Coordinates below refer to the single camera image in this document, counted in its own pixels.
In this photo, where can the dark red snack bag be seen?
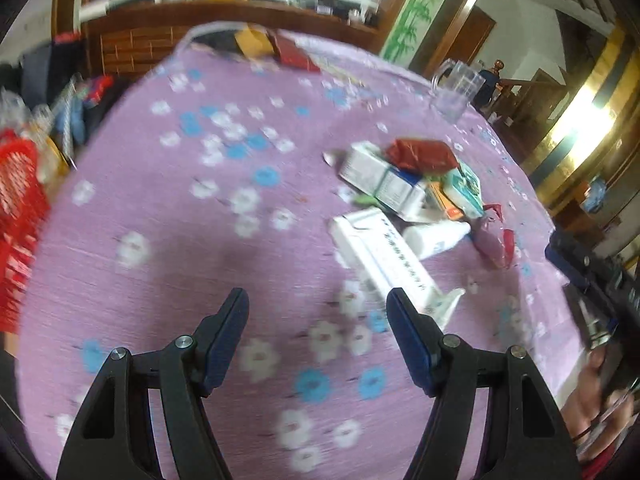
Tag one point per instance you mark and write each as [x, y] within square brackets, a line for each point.
[422, 156]

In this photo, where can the white tube bottle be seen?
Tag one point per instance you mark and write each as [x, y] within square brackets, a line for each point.
[426, 240]

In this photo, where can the white blue medicine box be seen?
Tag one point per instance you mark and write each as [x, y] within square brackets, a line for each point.
[401, 193]

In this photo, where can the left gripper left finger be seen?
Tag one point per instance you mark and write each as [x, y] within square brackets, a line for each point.
[112, 434]

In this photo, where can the wooden cabinet counter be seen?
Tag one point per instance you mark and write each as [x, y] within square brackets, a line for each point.
[131, 40]

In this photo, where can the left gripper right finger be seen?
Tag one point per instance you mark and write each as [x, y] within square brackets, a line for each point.
[524, 435]

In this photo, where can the clear glass mug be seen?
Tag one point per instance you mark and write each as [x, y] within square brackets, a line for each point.
[454, 85]

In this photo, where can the red flat packet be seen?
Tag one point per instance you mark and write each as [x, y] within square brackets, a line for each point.
[291, 56]

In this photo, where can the red plastic basket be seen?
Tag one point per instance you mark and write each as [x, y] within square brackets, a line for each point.
[24, 207]

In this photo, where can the brown wooden door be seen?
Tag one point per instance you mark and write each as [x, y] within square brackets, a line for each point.
[469, 40]

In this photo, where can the purple floral tablecloth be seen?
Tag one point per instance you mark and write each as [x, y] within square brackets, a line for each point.
[211, 174]

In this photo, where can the right hand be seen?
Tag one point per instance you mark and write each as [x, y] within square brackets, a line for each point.
[584, 404]

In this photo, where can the long white medicine box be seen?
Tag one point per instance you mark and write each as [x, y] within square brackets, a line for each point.
[372, 246]

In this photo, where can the teal cartoon box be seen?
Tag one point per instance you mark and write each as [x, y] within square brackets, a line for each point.
[462, 188]

